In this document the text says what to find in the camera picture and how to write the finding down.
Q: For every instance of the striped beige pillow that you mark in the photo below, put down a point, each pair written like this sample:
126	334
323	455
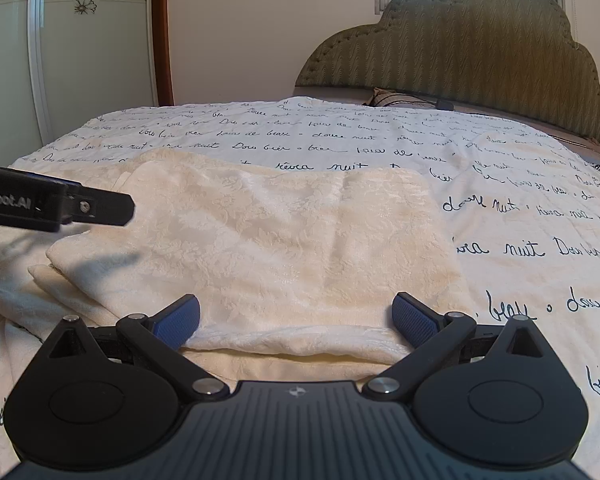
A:
395	97

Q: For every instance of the black charger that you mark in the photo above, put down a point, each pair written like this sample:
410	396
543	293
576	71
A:
445	104

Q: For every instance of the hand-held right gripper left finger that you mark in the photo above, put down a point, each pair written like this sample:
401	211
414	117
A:
180	320

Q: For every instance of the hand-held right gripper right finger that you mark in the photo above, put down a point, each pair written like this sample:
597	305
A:
412	317

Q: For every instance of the green padded headboard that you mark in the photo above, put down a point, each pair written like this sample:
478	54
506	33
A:
455	45

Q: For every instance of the brown wooden door frame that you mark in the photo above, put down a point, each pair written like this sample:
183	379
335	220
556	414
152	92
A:
161	35

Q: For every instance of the glass floral sliding door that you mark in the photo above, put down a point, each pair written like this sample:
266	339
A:
95	70

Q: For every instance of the cream blanket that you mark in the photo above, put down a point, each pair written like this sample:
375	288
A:
280	240

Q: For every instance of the white script-print blanket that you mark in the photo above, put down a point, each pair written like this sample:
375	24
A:
530	285

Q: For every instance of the grey bed sheet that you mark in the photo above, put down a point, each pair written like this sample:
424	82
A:
555	132

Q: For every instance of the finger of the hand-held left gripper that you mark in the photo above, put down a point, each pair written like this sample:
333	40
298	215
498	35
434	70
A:
105	207

